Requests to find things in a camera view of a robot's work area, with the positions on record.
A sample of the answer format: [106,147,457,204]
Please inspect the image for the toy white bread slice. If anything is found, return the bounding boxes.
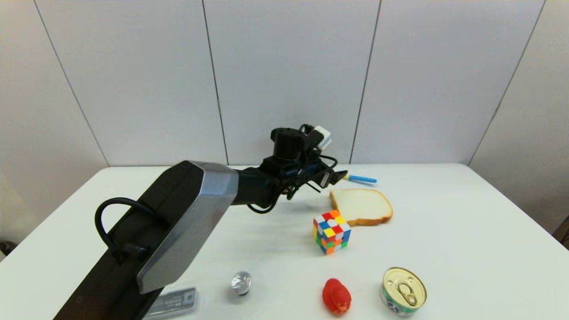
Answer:
[329,189,393,227]

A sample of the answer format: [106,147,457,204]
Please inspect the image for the multicoloured puzzle cube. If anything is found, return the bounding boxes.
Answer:
[312,210,352,256]

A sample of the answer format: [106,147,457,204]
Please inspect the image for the red rubber duck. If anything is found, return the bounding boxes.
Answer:
[322,278,352,316]

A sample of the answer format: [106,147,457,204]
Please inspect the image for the tin can with pull tab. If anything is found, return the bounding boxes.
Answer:
[381,267,427,317]

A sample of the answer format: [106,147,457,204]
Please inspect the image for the small silver foil cup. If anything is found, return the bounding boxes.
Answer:
[231,271,252,296]

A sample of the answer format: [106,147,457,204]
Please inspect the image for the grey pencil case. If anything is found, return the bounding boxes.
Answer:
[144,287,198,319]

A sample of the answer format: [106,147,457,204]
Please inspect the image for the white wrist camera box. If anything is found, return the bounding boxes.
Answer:
[311,126,333,150]

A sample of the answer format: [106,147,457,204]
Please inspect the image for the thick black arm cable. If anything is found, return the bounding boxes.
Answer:
[95,197,172,263]

